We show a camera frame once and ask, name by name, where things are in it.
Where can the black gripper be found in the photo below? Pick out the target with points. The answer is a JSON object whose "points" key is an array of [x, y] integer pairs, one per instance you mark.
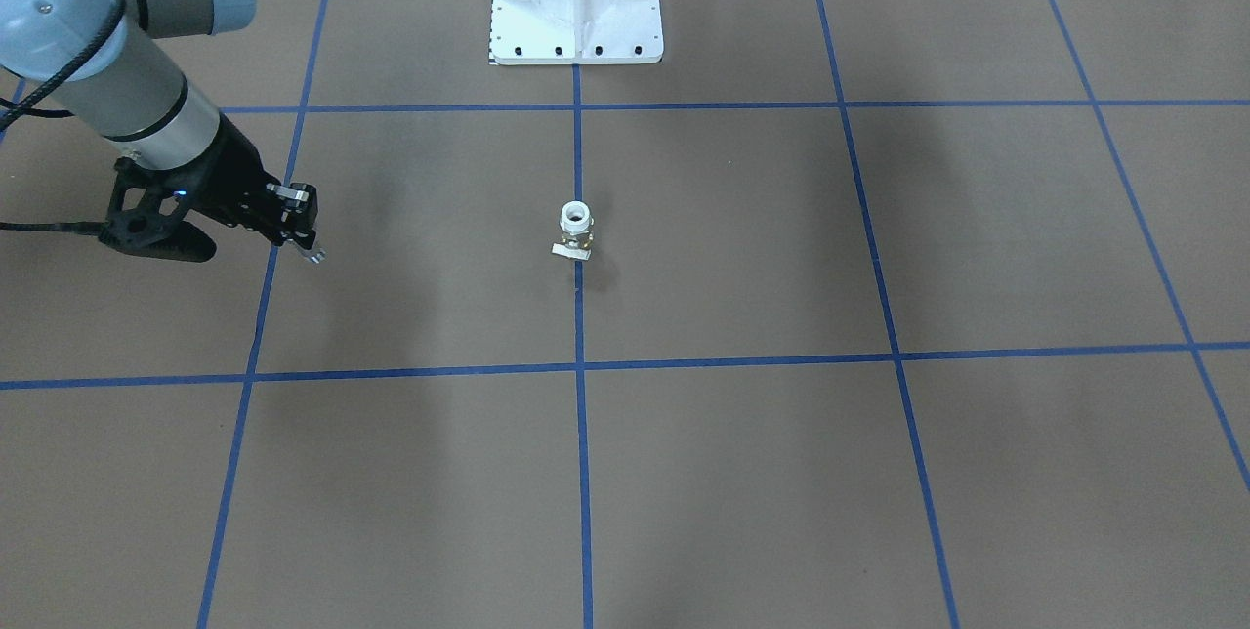
{"points": [[237, 180]]}

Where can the white brass PPR valve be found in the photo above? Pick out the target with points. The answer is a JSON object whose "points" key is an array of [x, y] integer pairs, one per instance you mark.
{"points": [[576, 232]]}

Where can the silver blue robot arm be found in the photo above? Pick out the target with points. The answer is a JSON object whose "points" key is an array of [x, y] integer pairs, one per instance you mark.
{"points": [[101, 62]]}

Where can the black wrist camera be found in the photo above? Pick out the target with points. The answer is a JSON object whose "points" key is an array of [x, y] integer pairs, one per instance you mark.
{"points": [[146, 216]]}

